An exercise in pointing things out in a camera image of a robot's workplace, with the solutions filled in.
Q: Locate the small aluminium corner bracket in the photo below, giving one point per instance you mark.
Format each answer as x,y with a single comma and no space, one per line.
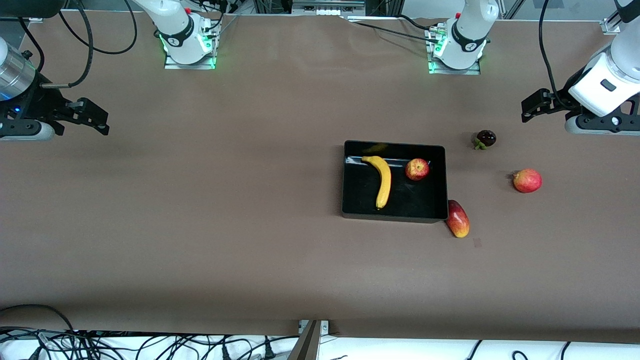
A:
611,26

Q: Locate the red yellow mango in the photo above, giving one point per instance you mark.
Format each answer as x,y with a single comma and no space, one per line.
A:
458,219

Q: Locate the grey metal post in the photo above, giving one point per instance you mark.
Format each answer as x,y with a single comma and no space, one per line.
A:
305,347

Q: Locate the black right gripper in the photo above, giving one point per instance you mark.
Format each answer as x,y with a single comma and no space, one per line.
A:
31,106

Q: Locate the yellow banana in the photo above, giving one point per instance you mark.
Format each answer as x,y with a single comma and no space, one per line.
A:
385,180

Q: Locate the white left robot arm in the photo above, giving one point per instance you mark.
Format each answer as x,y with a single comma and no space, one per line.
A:
472,25

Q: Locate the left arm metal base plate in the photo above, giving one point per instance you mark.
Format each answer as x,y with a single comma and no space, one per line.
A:
475,70

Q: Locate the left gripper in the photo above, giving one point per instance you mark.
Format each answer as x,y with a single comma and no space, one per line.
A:
560,100

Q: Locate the small red yellow apple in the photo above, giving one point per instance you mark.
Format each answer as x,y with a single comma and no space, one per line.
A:
417,169

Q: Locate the dark purple mangosteen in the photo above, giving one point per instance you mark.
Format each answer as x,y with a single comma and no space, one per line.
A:
486,138

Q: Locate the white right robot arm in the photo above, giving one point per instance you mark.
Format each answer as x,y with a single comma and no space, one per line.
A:
172,20

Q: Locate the silver metal bracket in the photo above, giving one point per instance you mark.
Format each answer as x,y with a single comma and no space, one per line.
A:
325,327

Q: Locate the aluminium frame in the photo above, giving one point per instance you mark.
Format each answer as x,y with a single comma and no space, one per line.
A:
325,4

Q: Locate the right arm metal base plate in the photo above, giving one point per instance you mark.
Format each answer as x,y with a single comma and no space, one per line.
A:
172,65

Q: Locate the black plastic box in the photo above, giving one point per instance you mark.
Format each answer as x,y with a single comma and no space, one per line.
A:
410,195

